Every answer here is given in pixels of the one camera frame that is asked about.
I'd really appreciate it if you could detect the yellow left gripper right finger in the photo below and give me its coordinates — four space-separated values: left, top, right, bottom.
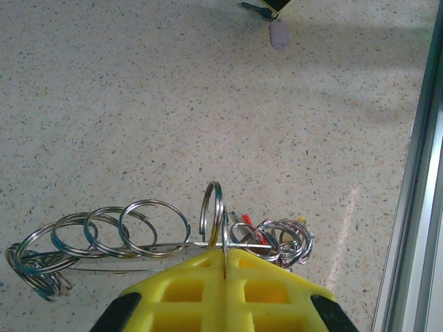
224 248 360 332

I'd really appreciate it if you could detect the key with lilac tag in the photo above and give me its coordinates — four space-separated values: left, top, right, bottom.
240 1 290 53

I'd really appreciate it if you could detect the yellow key tag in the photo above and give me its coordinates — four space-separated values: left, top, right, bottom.
280 214 308 245

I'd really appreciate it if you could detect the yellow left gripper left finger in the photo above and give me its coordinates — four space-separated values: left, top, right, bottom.
90 249 226 332

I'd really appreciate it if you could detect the metal keyring chain with plate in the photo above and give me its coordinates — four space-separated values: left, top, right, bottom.
5 180 316 302

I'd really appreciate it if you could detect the long aluminium base rail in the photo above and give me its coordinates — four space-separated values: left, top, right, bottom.
372 0 443 332

